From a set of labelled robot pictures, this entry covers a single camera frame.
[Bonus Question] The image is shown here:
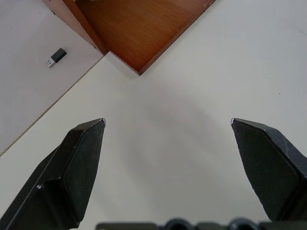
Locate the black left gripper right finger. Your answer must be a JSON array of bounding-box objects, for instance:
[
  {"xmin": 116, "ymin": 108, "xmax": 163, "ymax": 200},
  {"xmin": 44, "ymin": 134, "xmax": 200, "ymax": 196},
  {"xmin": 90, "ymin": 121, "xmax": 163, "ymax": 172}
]
[{"xmin": 230, "ymin": 117, "xmax": 307, "ymax": 222}]

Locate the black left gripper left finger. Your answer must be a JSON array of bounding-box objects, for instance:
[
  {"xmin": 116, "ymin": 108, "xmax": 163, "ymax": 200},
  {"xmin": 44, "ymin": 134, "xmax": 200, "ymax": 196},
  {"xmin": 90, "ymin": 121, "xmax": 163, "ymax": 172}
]
[{"xmin": 0, "ymin": 118, "xmax": 106, "ymax": 230}]

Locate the black USB dongle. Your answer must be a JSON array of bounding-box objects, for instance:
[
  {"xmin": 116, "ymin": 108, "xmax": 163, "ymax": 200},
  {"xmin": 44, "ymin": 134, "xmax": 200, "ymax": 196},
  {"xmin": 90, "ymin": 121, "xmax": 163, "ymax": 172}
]
[{"xmin": 46, "ymin": 47, "xmax": 68, "ymax": 69}]

